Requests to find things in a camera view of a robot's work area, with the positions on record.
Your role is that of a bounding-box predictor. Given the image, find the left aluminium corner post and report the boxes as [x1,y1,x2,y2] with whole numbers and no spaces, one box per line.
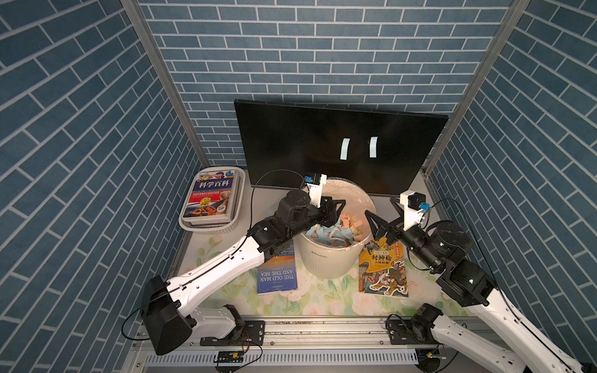
[121,0,210,166]

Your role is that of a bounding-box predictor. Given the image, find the wrist white camera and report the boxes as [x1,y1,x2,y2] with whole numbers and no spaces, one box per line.
[304,173,327,208]
[400,191,430,231]

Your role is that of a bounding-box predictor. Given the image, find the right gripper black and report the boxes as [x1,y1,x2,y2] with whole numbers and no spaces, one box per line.
[366,198,440,273]

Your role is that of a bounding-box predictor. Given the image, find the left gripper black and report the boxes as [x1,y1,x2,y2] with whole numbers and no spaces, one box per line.
[285,195,345,239]

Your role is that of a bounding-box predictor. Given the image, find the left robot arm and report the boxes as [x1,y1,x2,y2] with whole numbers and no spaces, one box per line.
[139,190,346,355]

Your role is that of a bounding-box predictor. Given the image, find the purple red science encyclopedia book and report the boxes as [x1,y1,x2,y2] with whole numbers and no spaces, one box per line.
[182,169,240,225]

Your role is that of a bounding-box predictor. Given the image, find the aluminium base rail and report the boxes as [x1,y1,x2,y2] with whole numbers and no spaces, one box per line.
[125,315,519,369]

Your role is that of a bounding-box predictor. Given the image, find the blue Old Man Sea book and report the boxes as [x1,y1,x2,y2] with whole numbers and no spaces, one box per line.
[257,242,298,295]

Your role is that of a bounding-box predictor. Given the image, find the yellow illustrated Chinese story book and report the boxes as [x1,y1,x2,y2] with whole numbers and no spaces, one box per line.
[359,238,408,298]

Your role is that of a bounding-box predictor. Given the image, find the floral table mat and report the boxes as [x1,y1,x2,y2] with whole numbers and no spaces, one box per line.
[200,255,467,316]

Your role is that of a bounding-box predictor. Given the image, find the right aluminium corner post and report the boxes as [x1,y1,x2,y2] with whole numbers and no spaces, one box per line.
[421,0,530,181]

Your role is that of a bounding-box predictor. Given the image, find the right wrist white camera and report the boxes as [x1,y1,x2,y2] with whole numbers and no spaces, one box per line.
[400,191,430,231]

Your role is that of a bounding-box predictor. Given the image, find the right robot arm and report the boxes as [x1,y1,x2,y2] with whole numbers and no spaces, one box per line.
[365,191,596,372]

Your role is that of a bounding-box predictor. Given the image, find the white trash bin with liner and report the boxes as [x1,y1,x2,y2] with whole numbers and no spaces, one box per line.
[293,178,376,279]

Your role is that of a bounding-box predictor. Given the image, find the aluminium corner post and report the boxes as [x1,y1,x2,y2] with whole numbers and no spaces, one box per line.
[421,0,530,181]
[121,0,210,166]

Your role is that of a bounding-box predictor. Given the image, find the pile of discarded sticky notes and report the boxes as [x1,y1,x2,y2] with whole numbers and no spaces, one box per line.
[305,214,365,248]

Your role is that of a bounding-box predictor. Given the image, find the black computer monitor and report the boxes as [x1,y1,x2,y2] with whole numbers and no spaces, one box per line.
[234,100,449,196]

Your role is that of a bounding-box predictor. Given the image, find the light blue sticky note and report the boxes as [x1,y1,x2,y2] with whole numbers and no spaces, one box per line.
[369,136,379,159]
[340,138,351,161]

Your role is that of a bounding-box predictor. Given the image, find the small black circuit board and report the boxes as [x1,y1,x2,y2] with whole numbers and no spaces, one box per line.
[215,351,245,365]

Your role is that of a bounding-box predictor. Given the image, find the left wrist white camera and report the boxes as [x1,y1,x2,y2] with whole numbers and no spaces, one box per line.
[304,173,327,208]

